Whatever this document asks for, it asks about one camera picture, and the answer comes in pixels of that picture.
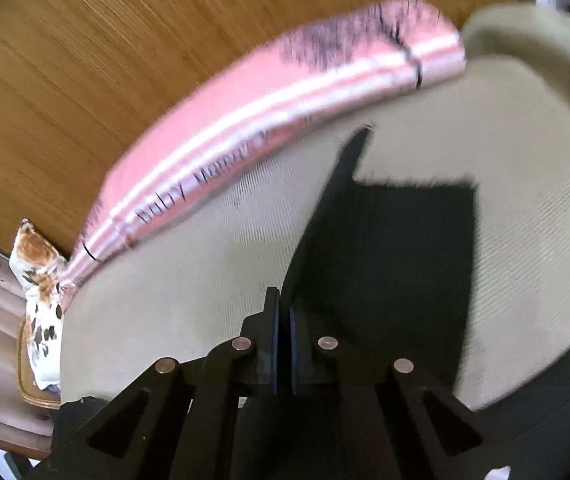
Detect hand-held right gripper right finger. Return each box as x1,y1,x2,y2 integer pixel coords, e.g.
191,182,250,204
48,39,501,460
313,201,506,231
289,305,516,480

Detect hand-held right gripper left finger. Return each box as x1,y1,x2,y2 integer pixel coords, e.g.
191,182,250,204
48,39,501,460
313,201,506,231
30,287,282,480

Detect black denim pants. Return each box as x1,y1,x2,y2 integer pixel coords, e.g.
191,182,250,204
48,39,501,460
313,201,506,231
235,126,483,480

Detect beige bed mat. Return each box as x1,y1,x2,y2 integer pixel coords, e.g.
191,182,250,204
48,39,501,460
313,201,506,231
58,2,570,413

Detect pink striped pillow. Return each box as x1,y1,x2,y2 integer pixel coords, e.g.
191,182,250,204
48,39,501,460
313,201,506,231
58,0,468,313

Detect floral printed cloth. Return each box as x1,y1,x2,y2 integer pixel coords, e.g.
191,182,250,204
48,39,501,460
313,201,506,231
9,218,68,393

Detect wooden headboard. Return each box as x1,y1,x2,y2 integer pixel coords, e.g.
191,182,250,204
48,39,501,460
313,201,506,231
0,0,533,258

